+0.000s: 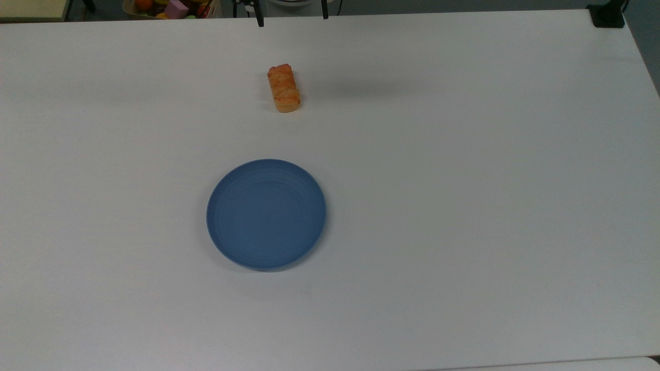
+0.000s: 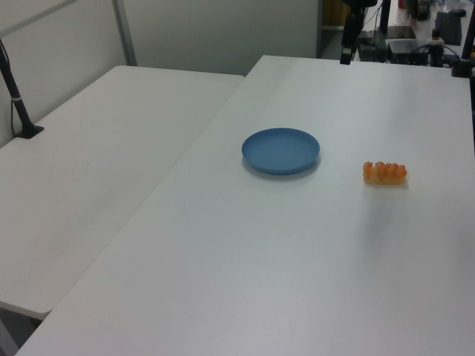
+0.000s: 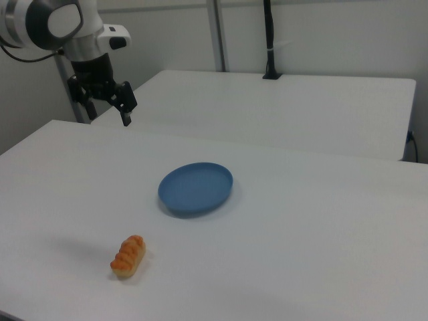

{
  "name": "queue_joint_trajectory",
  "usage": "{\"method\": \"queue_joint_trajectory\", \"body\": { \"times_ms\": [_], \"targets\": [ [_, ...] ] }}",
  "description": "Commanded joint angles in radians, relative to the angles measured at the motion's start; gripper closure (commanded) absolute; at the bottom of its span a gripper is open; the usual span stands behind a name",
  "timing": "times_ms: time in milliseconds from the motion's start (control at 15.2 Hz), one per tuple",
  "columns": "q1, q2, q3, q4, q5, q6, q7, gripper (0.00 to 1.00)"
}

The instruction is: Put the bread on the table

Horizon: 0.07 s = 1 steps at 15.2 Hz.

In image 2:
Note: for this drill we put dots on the black case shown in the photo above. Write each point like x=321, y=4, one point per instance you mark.
x=449, y=26

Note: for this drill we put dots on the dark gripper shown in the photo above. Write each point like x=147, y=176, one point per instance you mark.
x=360, y=2

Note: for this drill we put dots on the yellow wooden board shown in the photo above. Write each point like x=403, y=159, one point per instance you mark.
x=334, y=13

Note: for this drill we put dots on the orange glazed bread loaf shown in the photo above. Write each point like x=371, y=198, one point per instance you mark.
x=384, y=172

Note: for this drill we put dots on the blue round plate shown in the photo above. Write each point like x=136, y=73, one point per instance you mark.
x=280, y=150

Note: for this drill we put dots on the black box with ports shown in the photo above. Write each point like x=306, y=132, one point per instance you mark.
x=408, y=52

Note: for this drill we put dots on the black pole stand with base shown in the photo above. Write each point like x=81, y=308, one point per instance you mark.
x=22, y=115

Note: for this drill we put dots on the black camera clamp stand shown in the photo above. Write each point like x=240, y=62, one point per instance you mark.
x=462, y=68

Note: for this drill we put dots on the black electronics box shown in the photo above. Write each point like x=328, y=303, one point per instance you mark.
x=373, y=48

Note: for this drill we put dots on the thin black upright pole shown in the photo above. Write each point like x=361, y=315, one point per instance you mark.
x=386, y=15

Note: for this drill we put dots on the small black block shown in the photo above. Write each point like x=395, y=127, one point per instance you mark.
x=451, y=60

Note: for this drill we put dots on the white side table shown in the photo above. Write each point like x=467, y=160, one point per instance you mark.
x=92, y=167

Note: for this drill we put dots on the grey partition frame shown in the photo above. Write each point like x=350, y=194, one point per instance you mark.
x=124, y=33

